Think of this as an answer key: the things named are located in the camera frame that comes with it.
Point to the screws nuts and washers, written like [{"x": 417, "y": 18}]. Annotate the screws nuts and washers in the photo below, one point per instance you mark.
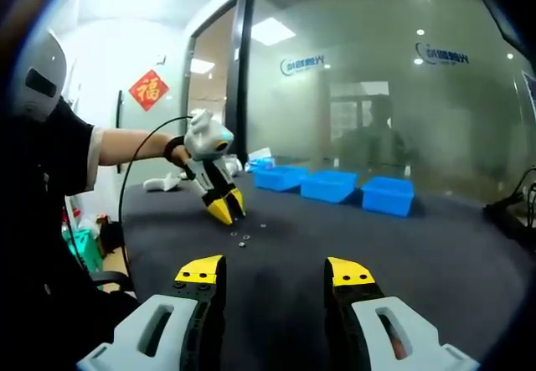
[{"x": 242, "y": 244}]

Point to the computer monitor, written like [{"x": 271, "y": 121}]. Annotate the computer monitor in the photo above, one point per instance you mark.
[{"x": 531, "y": 90}]

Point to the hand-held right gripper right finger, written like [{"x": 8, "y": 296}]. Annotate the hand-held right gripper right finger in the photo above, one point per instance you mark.
[{"x": 410, "y": 337}]

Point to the blue logo wall decal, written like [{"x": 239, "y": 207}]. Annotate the blue logo wall decal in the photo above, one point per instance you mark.
[{"x": 444, "y": 55}]

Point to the person's left hand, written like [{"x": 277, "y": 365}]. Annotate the person's left hand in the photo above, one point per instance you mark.
[{"x": 182, "y": 156}]

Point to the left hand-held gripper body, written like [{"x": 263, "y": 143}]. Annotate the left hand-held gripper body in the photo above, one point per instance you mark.
[{"x": 205, "y": 140}]

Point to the white worn device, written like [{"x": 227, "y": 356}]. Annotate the white worn device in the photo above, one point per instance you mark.
[{"x": 42, "y": 61}]

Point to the person in black shirt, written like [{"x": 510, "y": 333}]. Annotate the person in black shirt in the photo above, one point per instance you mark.
[{"x": 42, "y": 220}]

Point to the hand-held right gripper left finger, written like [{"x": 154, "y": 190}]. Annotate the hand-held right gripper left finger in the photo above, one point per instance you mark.
[{"x": 134, "y": 337}]

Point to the red diamond door decoration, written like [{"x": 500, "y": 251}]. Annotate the red diamond door decoration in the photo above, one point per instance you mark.
[{"x": 148, "y": 90}]

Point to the blue plastic bin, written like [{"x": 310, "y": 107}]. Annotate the blue plastic bin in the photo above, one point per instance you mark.
[
  {"x": 387, "y": 199},
  {"x": 278, "y": 180},
  {"x": 328, "y": 189}
]

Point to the blue white tissue pack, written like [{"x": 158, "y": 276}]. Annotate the blue white tissue pack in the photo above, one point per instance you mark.
[{"x": 261, "y": 159}]

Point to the large dark wall screen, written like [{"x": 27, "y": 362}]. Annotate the large dark wall screen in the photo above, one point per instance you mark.
[{"x": 494, "y": 6}]

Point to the black chair armrest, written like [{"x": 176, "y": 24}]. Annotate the black chair armrest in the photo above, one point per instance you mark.
[{"x": 111, "y": 279}]

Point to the teal plastic basket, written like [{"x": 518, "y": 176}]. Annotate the teal plastic basket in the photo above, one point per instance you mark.
[{"x": 86, "y": 249}]

